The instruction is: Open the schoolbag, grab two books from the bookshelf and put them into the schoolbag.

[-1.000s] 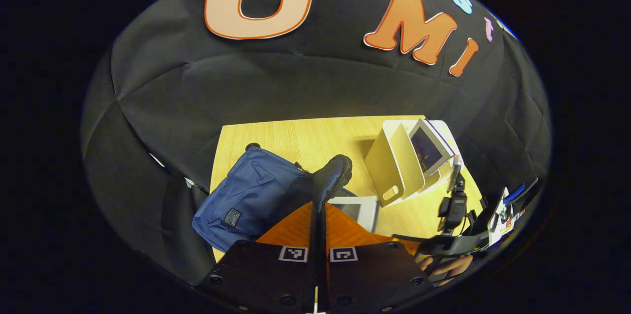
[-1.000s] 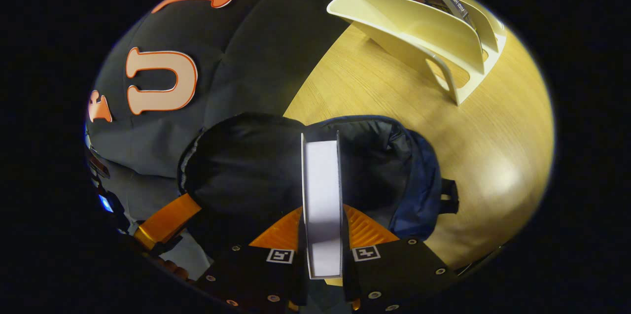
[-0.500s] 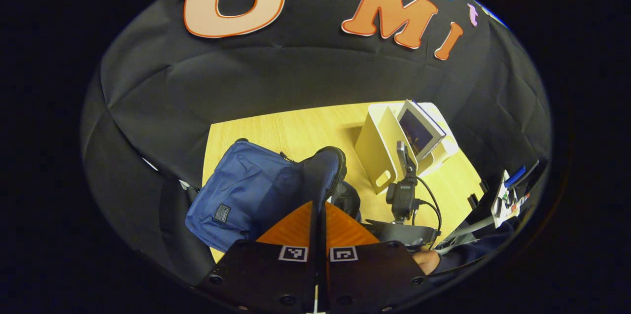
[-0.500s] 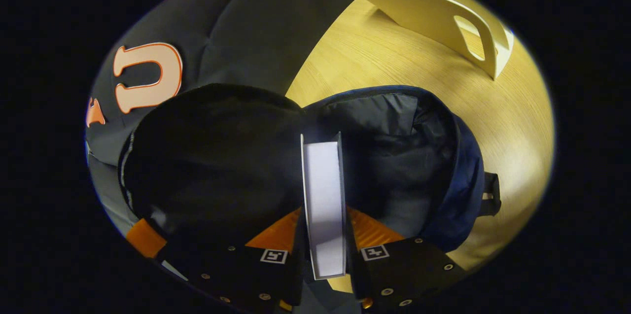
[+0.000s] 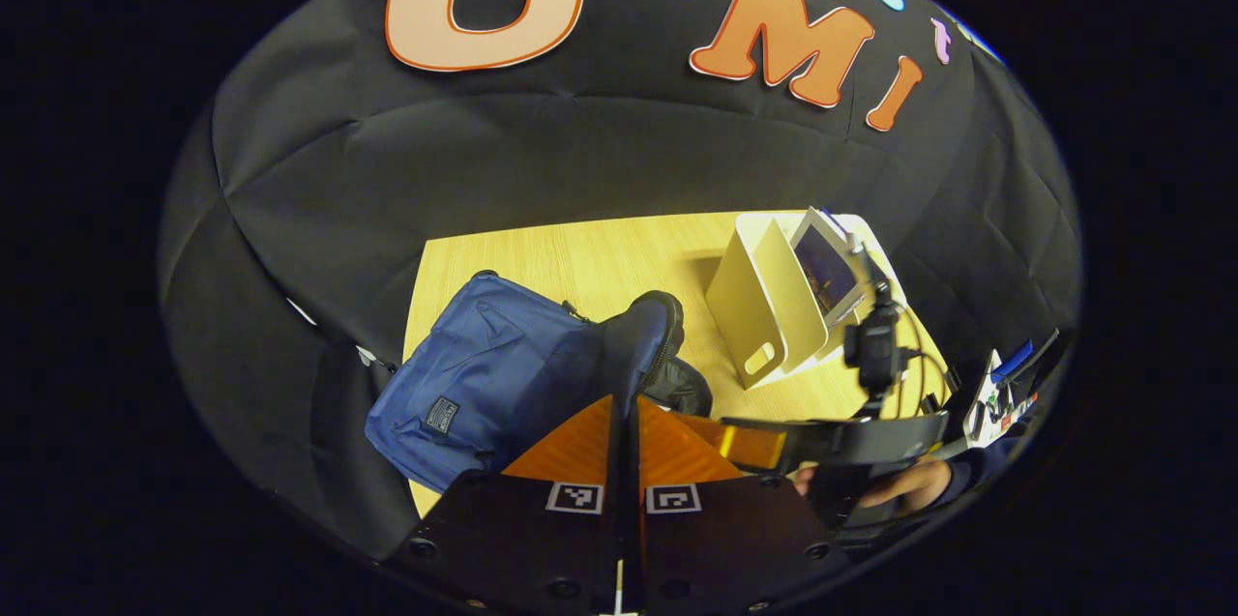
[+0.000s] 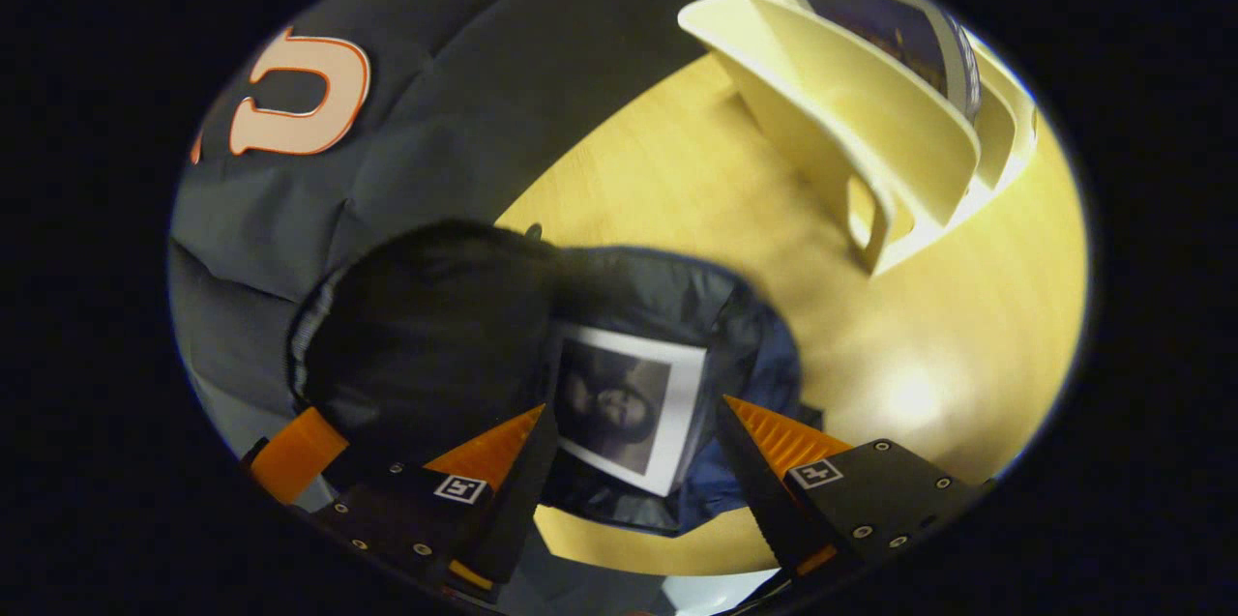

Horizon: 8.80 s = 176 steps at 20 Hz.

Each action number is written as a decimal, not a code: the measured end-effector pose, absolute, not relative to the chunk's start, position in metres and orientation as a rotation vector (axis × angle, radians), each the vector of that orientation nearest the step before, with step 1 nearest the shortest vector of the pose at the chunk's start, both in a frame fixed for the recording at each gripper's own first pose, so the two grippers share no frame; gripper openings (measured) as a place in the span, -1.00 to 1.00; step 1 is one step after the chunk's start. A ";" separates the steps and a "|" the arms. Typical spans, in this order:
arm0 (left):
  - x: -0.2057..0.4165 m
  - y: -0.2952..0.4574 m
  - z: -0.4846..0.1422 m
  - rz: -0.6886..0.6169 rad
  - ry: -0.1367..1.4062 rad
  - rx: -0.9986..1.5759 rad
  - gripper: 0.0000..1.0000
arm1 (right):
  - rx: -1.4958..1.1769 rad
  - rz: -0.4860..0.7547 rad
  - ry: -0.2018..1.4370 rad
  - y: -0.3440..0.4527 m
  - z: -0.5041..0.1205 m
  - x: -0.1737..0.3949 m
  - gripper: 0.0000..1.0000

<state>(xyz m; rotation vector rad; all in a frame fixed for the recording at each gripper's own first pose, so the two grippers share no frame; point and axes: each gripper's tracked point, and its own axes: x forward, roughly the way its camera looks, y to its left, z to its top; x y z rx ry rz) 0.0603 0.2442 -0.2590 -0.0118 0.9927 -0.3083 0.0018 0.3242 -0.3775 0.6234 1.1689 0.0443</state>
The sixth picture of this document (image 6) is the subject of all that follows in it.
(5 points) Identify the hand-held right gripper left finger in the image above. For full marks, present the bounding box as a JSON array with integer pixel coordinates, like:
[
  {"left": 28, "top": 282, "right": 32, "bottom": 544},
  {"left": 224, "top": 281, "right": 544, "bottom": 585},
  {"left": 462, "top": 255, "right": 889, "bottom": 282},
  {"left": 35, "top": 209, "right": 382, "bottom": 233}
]
[{"left": 314, "top": 403, "right": 560, "bottom": 602}]

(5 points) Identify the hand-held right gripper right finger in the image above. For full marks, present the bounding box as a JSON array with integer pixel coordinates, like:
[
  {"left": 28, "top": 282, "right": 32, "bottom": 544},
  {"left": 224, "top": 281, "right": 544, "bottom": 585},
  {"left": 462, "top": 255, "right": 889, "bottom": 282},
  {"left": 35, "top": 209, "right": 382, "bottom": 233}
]
[{"left": 714, "top": 394, "right": 992, "bottom": 578}]

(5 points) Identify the blue schoolbag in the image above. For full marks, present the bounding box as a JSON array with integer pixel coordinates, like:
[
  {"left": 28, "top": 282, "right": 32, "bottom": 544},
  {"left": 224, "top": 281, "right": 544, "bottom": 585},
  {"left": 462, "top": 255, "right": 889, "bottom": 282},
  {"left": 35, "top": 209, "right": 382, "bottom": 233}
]
[{"left": 287, "top": 220, "right": 823, "bottom": 540}]

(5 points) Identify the white-bordered portrait book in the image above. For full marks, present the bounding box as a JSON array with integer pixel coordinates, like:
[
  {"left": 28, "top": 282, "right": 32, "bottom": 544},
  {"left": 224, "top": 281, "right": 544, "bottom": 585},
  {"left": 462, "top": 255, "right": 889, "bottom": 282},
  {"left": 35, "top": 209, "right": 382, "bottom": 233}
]
[{"left": 553, "top": 324, "right": 709, "bottom": 498}]

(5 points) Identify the white bookshelf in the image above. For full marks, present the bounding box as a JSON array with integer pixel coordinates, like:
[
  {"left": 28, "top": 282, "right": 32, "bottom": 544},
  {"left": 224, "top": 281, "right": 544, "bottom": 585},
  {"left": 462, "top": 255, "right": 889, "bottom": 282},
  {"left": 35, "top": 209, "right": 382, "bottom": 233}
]
[{"left": 677, "top": 0, "right": 1041, "bottom": 277}]

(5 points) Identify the blue-covered book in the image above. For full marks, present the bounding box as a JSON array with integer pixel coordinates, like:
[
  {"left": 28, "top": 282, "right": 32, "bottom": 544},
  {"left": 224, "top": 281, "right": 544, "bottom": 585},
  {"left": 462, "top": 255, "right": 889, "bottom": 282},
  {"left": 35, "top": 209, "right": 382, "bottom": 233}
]
[{"left": 759, "top": 0, "right": 983, "bottom": 122}]

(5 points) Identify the black backdrop cloth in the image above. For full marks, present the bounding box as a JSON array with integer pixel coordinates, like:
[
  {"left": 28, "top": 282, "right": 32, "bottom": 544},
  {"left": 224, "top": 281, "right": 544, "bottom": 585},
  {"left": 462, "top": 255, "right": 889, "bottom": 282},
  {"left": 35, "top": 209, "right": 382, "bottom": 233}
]
[{"left": 169, "top": 0, "right": 871, "bottom": 424}]

